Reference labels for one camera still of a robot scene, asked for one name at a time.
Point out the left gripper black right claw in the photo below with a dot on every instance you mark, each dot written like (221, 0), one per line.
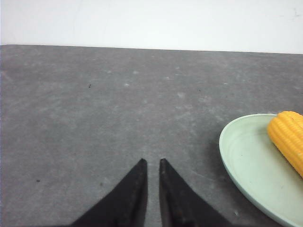
(180, 206)

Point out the yellow corn cob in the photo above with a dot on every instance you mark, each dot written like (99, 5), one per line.
(286, 132)

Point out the left gripper black left claw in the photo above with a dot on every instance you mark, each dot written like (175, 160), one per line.
(124, 206)

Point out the pale green plate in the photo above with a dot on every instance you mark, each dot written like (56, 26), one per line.
(260, 171)

